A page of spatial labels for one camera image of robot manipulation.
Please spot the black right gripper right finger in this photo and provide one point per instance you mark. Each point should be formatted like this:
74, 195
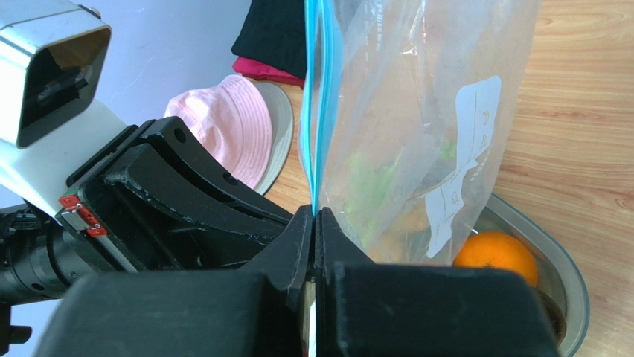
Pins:
369, 309

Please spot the black folded cloth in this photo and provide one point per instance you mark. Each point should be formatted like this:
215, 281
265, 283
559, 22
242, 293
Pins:
273, 33

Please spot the clear zip top bag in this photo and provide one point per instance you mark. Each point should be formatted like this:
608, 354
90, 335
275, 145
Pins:
438, 78

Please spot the ginger root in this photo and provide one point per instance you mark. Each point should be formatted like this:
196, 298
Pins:
401, 240

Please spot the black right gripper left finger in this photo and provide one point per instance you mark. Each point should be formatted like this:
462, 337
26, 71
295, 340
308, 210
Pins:
252, 311

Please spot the pink bucket hat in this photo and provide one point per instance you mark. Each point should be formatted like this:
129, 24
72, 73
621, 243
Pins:
233, 124

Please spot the grey plastic tray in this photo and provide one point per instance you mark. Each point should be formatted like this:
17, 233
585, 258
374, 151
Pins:
559, 277

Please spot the orange fruit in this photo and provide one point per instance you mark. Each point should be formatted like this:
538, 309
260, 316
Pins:
493, 249

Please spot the celery stalk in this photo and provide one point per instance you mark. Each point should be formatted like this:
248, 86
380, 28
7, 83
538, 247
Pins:
379, 193

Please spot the grey round plate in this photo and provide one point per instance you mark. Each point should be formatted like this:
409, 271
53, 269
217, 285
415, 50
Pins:
282, 119

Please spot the red folded cloth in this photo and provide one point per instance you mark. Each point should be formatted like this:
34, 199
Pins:
256, 70

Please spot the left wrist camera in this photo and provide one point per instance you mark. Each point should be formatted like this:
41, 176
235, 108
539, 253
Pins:
52, 55

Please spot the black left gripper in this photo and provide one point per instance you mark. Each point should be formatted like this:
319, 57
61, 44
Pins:
155, 200

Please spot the dark purple plum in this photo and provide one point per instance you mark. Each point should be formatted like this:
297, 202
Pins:
555, 316

